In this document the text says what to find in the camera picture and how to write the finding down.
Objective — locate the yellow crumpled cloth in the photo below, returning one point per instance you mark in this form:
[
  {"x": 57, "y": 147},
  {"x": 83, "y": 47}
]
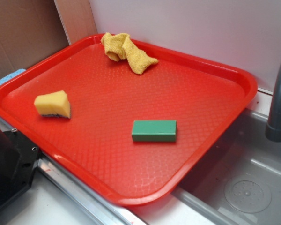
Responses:
[{"x": 121, "y": 47}]

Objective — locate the yellow sponge with dark base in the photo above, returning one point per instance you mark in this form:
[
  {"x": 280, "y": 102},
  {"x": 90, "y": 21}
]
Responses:
[{"x": 53, "y": 104}]

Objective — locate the red plastic tray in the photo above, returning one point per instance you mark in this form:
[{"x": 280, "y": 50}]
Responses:
[{"x": 106, "y": 97}]

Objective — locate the green rectangular block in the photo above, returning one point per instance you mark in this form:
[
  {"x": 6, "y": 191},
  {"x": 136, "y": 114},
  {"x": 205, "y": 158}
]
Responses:
[{"x": 154, "y": 131}]

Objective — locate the blue sponge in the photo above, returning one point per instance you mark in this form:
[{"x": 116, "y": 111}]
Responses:
[{"x": 11, "y": 76}]

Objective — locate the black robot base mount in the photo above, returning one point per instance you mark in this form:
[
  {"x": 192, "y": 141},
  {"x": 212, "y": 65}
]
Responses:
[{"x": 18, "y": 160}]

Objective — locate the grey plastic sink basin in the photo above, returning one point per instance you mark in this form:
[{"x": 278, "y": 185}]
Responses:
[{"x": 243, "y": 149}]

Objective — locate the round sink drain cover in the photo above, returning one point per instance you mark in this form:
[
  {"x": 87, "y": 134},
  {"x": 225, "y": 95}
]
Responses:
[{"x": 247, "y": 195}]

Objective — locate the brown cardboard panel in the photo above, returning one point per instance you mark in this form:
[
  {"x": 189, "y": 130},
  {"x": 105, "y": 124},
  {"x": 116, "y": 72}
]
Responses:
[{"x": 30, "y": 31}]

